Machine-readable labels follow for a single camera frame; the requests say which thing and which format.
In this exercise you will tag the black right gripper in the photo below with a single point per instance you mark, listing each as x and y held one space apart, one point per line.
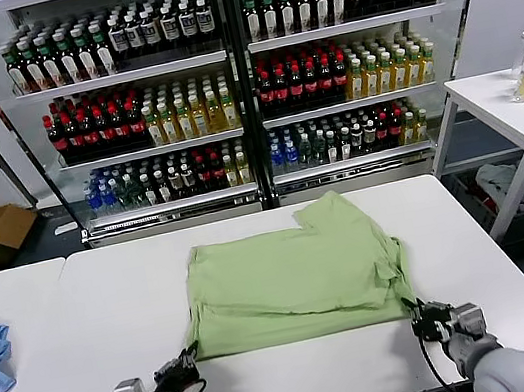
434 323

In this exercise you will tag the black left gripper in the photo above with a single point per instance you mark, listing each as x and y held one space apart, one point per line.
172 379

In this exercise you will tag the light green polo shirt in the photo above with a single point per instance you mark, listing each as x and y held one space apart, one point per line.
282 279

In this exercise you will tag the dark mesh laundry crate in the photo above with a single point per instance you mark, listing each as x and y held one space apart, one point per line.
479 218

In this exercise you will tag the glass beverage display cabinet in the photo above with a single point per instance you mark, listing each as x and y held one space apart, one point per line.
355 179
170 224

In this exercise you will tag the pale grey crumpled cloth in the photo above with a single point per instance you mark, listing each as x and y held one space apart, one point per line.
498 182

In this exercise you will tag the white cabinet shelf board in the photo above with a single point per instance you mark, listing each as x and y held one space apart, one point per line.
339 29
152 149
167 205
119 76
352 105
353 163

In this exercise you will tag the small white cap dark bottle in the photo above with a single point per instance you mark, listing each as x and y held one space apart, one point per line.
333 148
191 183
359 142
149 193
346 145
372 140
163 189
177 185

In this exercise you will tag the small clear green water bottle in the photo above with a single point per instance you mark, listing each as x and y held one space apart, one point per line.
319 151
122 197
135 195
306 154

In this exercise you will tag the small blue water bottle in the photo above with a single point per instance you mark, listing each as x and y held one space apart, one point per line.
277 160
92 203
108 202
292 157

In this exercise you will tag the small red cap cola bottle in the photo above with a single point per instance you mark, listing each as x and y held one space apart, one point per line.
218 175
384 134
397 130
204 178

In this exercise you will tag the small yellow drink bottle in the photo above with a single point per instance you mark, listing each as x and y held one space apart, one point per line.
231 173
410 130
423 127
244 171

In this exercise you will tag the white paper scrap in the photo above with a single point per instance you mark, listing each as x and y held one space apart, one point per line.
66 229

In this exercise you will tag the small white side table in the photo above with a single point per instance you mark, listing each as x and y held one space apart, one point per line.
495 109

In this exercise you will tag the yellow tea drink bottle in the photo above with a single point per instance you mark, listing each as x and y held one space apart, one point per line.
415 71
230 112
373 81
387 78
200 120
401 75
155 131
428 68
357 85
185 124
215 117
170 127

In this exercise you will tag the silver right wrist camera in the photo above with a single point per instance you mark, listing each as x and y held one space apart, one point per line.
469 319

